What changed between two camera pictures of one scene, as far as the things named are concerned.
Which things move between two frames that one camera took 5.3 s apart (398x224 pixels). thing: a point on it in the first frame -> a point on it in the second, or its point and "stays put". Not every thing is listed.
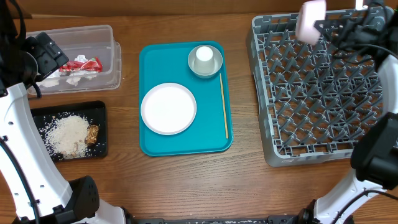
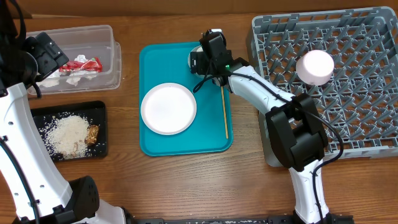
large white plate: (168, 108) stays put
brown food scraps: (91, 138) stays put
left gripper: (50, 56) stays put
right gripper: (357, 22) -> (204, 60)
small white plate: (309, 13) -> (314, 67)
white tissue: (76, 76) stays put
